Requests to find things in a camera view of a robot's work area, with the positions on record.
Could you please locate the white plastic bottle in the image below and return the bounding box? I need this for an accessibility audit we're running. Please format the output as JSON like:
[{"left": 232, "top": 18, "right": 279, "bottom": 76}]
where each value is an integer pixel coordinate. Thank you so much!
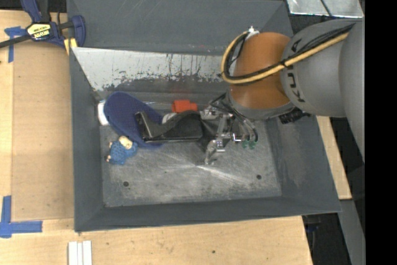
[{"left": 97, "top": 102, "right": 110, "bottom": 126}]

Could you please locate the grey metal bin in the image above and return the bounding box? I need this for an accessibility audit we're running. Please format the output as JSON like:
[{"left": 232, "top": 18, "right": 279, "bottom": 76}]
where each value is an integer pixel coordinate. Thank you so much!
[{"left": 65, "top": 0, "right": 342, "bottom": 232}]

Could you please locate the red-orange plastic block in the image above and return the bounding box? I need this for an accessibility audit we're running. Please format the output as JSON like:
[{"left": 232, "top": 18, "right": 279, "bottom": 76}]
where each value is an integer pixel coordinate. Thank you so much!
[{"left": 171, "top": 99, "right": 199, "bottom": 114}]

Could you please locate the black stapler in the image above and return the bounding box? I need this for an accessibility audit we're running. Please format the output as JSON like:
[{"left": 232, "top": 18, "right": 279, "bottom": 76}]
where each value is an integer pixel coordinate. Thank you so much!
[{"left": 134, "top": 110, "right": 205, "bottom": 144}]

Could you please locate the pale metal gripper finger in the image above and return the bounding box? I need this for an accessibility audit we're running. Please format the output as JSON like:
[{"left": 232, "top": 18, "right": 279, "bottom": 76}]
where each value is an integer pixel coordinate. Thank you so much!
[
  {"left": 203, "top": 139, "right": 226, "bottom": 166},
  {"left": 216, "top": 116, "right": 233, "bottom": 141}
]

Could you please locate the dark blue cloth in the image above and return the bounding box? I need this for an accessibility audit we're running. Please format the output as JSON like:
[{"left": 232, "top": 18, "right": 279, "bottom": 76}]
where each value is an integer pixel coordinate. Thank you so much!
[{"left": 103, "top": 91, "right": 164, "bottom": 149}]

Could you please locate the blue knitted toy doll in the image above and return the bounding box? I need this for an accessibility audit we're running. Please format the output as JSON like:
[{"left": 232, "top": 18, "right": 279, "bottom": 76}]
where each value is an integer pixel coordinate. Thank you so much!
[{"left": 105, "top": 135, "right": 139, "bottom": 166}]

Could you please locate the pale wood flat board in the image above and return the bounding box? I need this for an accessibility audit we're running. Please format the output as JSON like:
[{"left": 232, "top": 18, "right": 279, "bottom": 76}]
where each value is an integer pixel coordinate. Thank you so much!
[{"left": 11, "top": 40, "right": 76, "bottom": 222}]

